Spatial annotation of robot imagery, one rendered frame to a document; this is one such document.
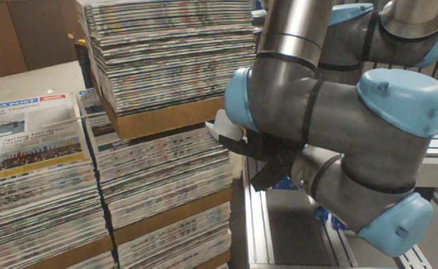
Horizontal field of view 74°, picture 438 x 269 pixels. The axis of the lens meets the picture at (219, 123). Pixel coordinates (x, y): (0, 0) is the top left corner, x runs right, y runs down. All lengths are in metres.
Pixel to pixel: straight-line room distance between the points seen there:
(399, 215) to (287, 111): 0.15
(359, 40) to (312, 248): 0.78
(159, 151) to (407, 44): 0.55
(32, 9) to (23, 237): 3.87
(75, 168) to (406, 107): 0.49
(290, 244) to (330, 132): 0.93
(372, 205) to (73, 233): 0.51
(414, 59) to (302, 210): 0.81
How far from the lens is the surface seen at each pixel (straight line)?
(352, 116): 0.31
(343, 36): 0.76
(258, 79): 0.34
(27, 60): 4.39
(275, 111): 0.33
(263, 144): 0.46
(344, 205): 0.37
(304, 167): 0.40
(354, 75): 0.80
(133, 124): 0.53
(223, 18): 0.56
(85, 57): 1.65
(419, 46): 0.74
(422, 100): 0.31
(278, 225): 1.27
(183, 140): 0.60
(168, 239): 0.75
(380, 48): 0.75
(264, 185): 0.52
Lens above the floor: 1.12
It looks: 28 degrees down
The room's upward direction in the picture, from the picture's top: straight up
